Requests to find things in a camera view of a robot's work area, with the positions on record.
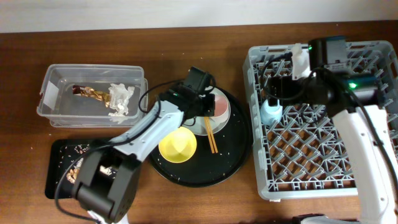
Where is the wooden chopstick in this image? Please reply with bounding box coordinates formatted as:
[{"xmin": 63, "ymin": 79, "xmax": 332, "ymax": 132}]
[
  {"xmin": 204, "ymin": 117, "xmax": 218, "ymax": 154},
  {"xmin": 204, "ymin": 116, "xmax": 216, "ymax": 154}
]

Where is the grey round plate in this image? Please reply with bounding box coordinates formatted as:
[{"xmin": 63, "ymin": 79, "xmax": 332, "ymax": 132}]
[{"xmin": 182, "ymin": 88, "xmax": 231, "ymax": 136}]

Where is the pink plastic cup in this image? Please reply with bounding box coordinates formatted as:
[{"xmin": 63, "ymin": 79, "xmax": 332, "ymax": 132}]
[{"xmin": 213, "ymin": 95, "xmax": 229, "ymax": 120}]

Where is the yellow plastic bowl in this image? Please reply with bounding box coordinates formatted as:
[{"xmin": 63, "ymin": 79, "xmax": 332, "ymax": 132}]
[{"xmin": 158, "ymin": 127, "xmax": 197, "ymax": 164}]

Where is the blue plastic cup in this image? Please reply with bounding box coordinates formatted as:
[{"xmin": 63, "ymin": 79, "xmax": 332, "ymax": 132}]
[{"xmin": 260, "ymin": 100, "xmax": 283, "ymax": 126}]

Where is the white napkin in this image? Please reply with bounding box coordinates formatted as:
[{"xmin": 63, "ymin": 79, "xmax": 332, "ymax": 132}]
[{"xmin": 108, "ymin": 83, "xmax": 135, "ymax": 124}]

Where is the gold brown snack wrapper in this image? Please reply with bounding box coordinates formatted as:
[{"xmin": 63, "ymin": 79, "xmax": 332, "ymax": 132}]
[{"xmin": 72, "ymin": 85, "xmax": 111, "ymax": 108}]

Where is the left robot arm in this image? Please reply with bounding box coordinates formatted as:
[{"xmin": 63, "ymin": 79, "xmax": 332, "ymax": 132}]
[{"xmin": 72, "ymin": 85, "xmax": 215, "ymax": 223}]

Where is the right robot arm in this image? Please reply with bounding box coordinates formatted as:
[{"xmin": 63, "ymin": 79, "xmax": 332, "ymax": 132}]
[{"xmin": 264, "ymin": 36, "xmax": 397, "ymax": 223}]

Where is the grey dishwasher rack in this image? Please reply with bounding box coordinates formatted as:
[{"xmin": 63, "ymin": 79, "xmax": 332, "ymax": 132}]
[{"xmin": 242, "ymin": 40, "xmax": 398, "ymax": 201}]

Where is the rice and nutshell waste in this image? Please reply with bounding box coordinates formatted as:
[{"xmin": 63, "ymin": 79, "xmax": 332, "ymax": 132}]
[{"xmin": 66, "ymin": 144, "xmax": 116, "ymax": 184}]

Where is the round black tray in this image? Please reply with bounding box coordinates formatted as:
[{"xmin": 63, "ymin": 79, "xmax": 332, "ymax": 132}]
[{"xmin": 149, "ymin": 89, "xmax": 253, "ymax": 187}]

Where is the clear plastic bin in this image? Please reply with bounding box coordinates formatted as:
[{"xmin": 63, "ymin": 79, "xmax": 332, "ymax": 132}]
[{"xmin": 37, "ymin": 64, "xmax": 148, "ymax": 128}]

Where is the black rectangular tray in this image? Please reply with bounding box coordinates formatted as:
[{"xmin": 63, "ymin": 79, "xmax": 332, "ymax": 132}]
[{"xmin": 45, "ymin": 139, "xmax": 93, "ymax": 199}]

